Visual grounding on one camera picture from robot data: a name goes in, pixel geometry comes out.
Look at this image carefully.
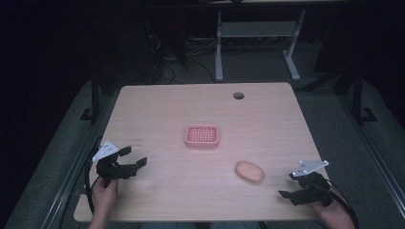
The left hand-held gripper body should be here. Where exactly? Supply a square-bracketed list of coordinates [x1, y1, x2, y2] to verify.
[92, 139, 135, 189]

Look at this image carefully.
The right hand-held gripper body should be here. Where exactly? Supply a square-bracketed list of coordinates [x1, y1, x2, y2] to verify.
[291, 159, 334, 208]

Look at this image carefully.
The person's left hand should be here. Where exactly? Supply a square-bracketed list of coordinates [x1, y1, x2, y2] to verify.
[90, 177, 119, 222]

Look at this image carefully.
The person's right hand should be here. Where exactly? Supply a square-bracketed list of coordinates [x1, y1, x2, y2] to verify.
[309, 187, 355, 228]

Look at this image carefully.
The black metal stand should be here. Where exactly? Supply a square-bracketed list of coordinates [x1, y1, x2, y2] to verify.
[79, 60, 103, 124]
[350, 65, 379, 125]

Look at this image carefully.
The pink soap dish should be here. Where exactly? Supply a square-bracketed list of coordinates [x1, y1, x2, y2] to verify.
[184, 124, 221, 150]

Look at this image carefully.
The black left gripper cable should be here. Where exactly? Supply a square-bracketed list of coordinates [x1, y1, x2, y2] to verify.
[84, 136, 103, 215]

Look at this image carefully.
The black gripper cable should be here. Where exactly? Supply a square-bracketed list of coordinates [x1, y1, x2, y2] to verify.
[84, 136, 103, 215]
[326, 179, 361, 229]

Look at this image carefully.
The metal floor rail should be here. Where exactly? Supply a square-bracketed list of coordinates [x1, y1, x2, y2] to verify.
[335, 92, 405, 213]
[39, 92, 120, 229]

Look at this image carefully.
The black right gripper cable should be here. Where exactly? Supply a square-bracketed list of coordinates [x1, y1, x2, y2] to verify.
[326, 179, 361, 229]

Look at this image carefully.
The bundle of floor cables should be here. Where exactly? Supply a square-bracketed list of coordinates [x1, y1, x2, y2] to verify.
[144, 31, 219, 85]

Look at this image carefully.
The white metal desk frame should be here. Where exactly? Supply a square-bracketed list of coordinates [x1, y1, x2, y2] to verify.
[214, 9, 308, 83]

